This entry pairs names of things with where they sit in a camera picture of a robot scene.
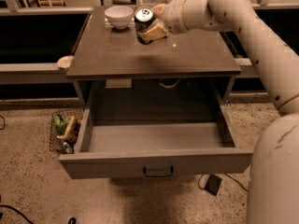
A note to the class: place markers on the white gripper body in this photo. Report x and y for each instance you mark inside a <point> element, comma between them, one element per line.
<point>173,16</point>

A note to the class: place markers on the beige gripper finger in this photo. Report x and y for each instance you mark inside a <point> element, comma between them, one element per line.
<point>155,31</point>
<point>159,10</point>

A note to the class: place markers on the dark pepsi soda can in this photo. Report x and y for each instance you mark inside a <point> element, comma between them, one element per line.
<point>144,17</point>

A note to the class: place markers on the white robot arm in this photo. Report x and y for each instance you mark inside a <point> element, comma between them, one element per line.
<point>273,196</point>

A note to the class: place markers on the grey cabinet with counter top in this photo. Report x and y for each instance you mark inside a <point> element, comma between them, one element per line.
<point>178,79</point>

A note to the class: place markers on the grey open top drawer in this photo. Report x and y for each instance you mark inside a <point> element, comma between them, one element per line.
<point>115,151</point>

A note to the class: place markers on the white ceramic bowl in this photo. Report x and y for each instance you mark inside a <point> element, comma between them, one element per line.
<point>119,17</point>

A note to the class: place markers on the small round white dish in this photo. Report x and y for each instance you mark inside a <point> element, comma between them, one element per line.
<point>65,62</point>

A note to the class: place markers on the green snack bag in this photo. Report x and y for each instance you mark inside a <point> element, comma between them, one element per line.
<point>59,124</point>

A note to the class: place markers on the black floor power box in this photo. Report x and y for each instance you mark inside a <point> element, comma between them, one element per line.
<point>213,184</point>

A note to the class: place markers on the black wire basket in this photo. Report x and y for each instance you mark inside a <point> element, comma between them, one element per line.
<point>59,145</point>

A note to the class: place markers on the black drawer handle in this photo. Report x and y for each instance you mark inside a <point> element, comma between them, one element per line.
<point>158,173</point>

